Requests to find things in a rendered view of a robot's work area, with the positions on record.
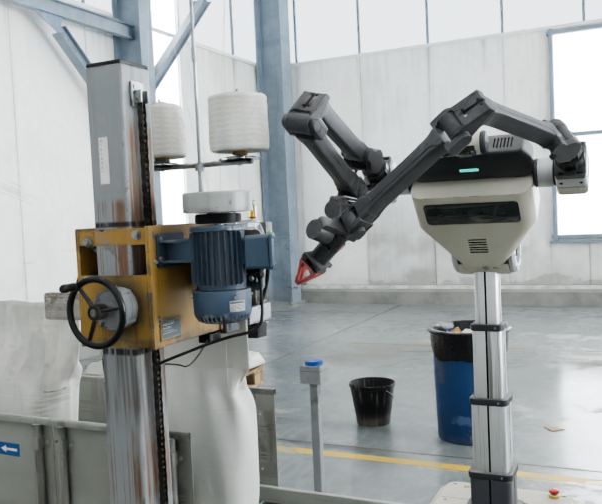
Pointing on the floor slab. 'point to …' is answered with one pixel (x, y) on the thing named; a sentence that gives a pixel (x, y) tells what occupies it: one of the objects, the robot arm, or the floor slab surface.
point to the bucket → (372, 400)
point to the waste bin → (454, 379)
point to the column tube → (133, 381)
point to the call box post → (317, 438)
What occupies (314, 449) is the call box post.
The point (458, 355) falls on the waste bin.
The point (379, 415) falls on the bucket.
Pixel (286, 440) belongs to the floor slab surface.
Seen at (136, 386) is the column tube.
